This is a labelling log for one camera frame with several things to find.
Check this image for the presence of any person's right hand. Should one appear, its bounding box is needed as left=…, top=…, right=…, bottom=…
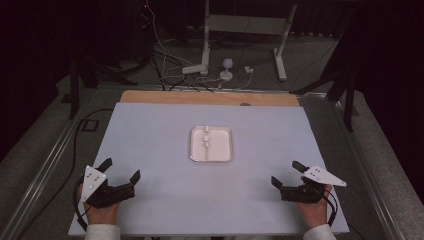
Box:
left=296, top=184, right=333, bottom=230

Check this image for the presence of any black tripod stand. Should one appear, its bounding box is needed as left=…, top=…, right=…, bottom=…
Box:
left=289, top=31, right=357, bottom=133
left=67, top=54, right=138, bottom=120

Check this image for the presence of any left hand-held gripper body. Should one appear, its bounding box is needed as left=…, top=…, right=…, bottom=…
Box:
left=80, top=165, right=136, bottom=210

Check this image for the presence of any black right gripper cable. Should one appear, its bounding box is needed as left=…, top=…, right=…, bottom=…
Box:
left=319, top=188, right=339, bottom=228

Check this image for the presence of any person's left hand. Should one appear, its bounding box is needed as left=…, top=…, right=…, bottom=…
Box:
left=77, top=184, right=120, bottom=225

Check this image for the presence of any black floor cable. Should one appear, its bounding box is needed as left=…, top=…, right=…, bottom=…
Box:
left=14, top=108, right=115, bottom=240

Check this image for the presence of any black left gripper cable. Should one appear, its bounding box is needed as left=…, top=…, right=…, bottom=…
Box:
left=72, top=179, right=89, bottom=232

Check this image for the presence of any white round lamp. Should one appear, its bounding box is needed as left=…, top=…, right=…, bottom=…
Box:
left=219, top=58, right=234, bottom=82

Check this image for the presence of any metal floor rail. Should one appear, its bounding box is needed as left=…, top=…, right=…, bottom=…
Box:
left=0, top=89, right=98, bottom=240
left=328, top=99, right=406, bottom=240

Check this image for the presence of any white square tray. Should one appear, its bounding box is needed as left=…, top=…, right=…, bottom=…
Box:
left=189, top=125, right=234, bottom=164

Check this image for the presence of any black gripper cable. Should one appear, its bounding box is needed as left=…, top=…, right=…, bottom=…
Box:
left=72, top=179, right=89, bottom=232
left=319, top=188, right=339, bottom=228

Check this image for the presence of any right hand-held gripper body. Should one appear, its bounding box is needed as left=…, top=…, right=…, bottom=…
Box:
left=280, top=165, right=348, bottom=205

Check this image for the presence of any bundle of white cables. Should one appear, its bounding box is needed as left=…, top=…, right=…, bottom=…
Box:
left=145, top=0, right=254, bottom=91

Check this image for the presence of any white power strip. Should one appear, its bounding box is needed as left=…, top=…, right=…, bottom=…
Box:
left=181, top=64, right=208, bottom=75

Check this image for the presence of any white metal stand frame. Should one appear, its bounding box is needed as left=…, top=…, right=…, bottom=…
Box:
left=200, top=0, right=299, bottom=82

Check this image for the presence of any pale blue table mat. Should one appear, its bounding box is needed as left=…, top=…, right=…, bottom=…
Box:
left=68, top=102, right=350, bottom=237

